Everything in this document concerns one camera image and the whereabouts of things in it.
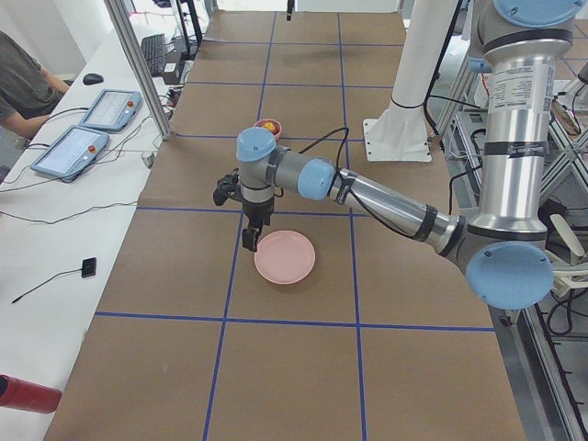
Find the pink plate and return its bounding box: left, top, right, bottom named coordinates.
left=254, top=230, right=316, bottom=285

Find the upper blue teach pendant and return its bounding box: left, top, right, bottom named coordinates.
left=80, top=89, right=142, bottom=132

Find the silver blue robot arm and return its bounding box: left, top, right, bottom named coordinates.
left=232, top=1, right=582, bottom=310

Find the seated person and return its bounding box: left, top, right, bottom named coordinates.
left=1, top=31, right=70, bottom=140

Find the brown paper table mat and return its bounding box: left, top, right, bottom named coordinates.
left=47, top=12, right=525, bottom=440

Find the black keyboard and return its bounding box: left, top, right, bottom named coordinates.
left=141, top=33, right=165, bottom=77

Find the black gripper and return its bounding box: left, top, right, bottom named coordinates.
left=242, top=199, right=274, bottom=252

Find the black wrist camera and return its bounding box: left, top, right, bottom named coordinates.
left=212, top=169, right=240, bottom=207

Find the blue teach pendant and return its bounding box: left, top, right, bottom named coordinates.
left=80, top=89, right=142, bottom=132
left=30, top=125, right=109, bottom=182

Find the black computer mouse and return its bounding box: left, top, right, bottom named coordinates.
left=83, top=73, right=104, bottom=85

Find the pink bowl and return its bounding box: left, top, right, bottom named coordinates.
left=254, top=119, right=282, bottom=140

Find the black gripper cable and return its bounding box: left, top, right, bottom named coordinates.
left=275, top=127, right=481, bottom=231

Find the red bottle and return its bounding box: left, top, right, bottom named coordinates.
left=1, top=375, right=62, bottom=414

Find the aluminium frame post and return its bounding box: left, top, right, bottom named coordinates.
left=104, top=0, right=172, bottom=141

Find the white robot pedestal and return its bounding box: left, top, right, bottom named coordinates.
left=363, top=0, right=460, bottom=163

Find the lower blue teach pendant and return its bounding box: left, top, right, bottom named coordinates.
left=30, top=125, right=109, bottom=182

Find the small black pad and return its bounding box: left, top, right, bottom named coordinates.
left=81, top=257, right=97, bottom=278

